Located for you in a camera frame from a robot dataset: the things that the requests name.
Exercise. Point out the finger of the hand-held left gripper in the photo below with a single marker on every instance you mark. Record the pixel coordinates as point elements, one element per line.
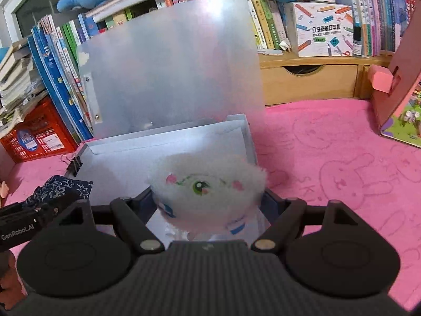
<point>67,204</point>

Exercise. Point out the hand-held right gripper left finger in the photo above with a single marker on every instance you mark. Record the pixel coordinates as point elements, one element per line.
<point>146,202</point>

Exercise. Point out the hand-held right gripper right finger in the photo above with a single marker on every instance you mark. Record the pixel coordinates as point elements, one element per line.
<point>271,204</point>

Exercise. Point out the white fluffy plush toy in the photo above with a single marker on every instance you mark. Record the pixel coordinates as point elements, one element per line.
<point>204,200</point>

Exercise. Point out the grey file box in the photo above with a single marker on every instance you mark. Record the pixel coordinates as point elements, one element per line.
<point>171,72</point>

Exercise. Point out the black binder clip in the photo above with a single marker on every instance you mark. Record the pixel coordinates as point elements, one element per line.
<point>76,166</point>

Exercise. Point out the pink rabbit-print blanket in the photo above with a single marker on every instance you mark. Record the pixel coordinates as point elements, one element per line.
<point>329,171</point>

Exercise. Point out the red plastic crate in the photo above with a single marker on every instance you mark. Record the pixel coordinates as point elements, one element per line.
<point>39,138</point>

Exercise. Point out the wooden drawer organizer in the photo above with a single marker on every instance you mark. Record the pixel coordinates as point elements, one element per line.
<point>312,82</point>

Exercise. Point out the stack of worn books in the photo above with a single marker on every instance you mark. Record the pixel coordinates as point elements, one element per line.
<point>16,82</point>

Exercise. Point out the row of blue-spined books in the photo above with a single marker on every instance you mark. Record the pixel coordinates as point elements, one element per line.
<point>56,72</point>

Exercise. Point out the pink cardboard dollhouse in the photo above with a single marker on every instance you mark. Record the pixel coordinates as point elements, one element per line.
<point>394,98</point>

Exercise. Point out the row of colourful upright books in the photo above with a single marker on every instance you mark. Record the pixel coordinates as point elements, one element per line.
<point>263,23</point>

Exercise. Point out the pencil-print white box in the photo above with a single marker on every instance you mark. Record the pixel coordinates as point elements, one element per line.
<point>322,29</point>

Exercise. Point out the row of pastel-spined books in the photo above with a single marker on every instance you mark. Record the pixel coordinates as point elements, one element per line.
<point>378,13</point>

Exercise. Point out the white window frame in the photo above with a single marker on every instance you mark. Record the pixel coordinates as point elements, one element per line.
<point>13,3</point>

